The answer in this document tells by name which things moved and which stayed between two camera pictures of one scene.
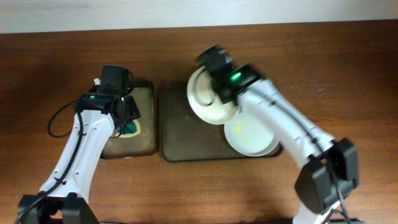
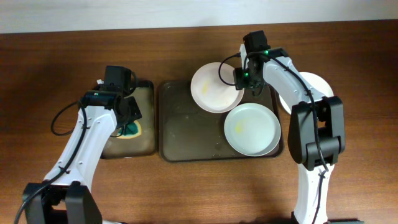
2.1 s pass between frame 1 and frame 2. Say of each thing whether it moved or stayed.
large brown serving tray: stayed
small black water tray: stayed
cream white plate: moved
